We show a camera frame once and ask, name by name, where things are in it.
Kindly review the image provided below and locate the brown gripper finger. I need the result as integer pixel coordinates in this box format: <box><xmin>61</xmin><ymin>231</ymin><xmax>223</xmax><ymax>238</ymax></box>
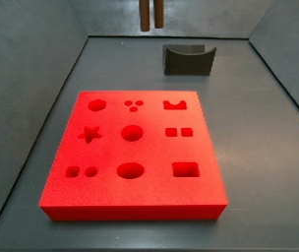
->
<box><xmin>154</xmin><ymin>0</ymin><xmax>164</xmax><ymax>29</ymax></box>
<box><xmin>139</xmin><ymin>0</ymin><xmax>150</xmax><ymax>32</ymax></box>

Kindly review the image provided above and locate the red foam shape board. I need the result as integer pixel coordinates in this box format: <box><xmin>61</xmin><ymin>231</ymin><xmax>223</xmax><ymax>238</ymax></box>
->
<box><xmin>39</xmin><ymin>91</ymin><xmax>229</xmax><ymax>221</ymax></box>

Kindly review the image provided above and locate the dark curved holder bracket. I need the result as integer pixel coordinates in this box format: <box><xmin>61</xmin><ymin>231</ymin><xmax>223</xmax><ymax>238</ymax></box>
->
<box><xmin>163</xmin><ymin>44</ymin><xmax>217</xmax><ymax>76</ymax></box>

